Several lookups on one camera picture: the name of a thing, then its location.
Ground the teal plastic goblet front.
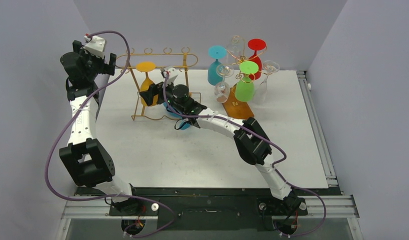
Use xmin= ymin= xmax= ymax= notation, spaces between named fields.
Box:
xmin=207 ymin=45 xmax=227 ymax=86

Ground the clear wine glass amber tint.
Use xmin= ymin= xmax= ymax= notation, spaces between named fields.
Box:
xmin=253 ymin=60 xmax=281 ymax=105

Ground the gold tree rack wooden base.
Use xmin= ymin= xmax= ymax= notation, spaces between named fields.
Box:
xmin=221 ymin=34 xmax=268 ymax=120

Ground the clear glass tumbler goblet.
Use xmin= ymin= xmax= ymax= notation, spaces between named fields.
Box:
xmin=225 ymin=35 xmax=246 ymax=65

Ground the clear wine glass front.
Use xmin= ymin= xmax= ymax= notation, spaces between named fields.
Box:
xmin=214 ymin=64 xmax=235 ymax=104

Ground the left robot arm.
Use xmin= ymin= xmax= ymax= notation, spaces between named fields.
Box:
xmin=59 ymin=36 xmax=142 ymax=215

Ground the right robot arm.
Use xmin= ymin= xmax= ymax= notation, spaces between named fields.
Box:
xmin=139 ymin=82 xmax=307 ymax=214

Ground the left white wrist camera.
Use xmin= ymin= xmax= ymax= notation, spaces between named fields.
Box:
xmin=81 ymin=34 xmax=107 ymax=59

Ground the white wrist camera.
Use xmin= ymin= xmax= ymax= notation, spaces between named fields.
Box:
xmin=81 ymin=34 xmax=107 ymax=59
xmin=160 ymin=66 xmax=180 ymax=87

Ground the red plastic goblet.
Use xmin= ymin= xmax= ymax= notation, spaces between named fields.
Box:
xmin=247 ymin=38 xmax=267 ymax=81

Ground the green plastic goblet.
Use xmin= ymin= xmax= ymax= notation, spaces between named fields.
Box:
xmin=234 ymin=60 xmax=259 ymax=102

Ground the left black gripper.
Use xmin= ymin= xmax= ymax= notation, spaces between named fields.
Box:
xmin=74 ymin=41 xmax=115 ymax=82

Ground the blue plastic goblet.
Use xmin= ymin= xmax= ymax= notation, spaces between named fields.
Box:
xmin=163 ymin=102 xmax=191 ymax=130

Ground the aluminium rail frame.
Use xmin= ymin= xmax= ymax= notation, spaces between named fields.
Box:
xmin=54 ymin=70 xmax=365 ymax=240

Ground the orange plastic goblet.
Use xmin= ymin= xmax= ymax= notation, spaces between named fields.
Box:
xmin=135 ymin=61 xmax=157 ymax=107

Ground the gold rectangular wire glass rack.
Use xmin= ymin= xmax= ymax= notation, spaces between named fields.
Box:
xmin=115 ymin=46 xmax=203 ymax=122

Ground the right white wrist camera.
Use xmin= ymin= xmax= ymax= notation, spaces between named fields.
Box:
xmin=160 ymin=66 xmax=180 ymax=87

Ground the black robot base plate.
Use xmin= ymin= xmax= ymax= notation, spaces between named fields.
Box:
xmin=107 ymin=187 xmax=308 ymax=236

